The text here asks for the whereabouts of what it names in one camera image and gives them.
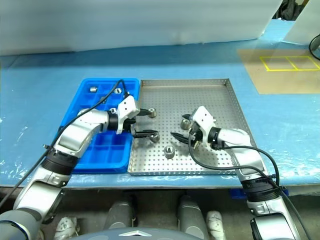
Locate small white board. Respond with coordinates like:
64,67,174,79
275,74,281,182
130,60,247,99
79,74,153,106
283,0,320,47

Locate gray robot chest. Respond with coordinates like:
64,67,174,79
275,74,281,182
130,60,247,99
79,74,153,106
79,226,186,240

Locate gray rounded shape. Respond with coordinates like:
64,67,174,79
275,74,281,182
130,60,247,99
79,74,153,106
177,196,210,240
104,197,137,231

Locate blue compartment tray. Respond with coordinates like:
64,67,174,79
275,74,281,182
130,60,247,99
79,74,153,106
59,77,141,175

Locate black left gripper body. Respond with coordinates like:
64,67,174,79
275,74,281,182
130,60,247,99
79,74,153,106
123,109,143,139

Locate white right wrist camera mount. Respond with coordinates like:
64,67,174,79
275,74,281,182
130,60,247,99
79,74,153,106
191,105,218,148

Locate brown sheet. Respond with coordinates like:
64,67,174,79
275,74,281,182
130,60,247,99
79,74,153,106
236,48,320,95

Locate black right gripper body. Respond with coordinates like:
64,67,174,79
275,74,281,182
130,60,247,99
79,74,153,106
188,119,208,149

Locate large white foam board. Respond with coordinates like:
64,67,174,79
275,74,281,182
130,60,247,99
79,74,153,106
0,0,283,57

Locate black cable loop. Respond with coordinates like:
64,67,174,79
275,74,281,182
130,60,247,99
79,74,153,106
308,33,320,61

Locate perforated metal tray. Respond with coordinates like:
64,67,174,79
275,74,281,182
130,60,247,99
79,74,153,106
126,78,258,177

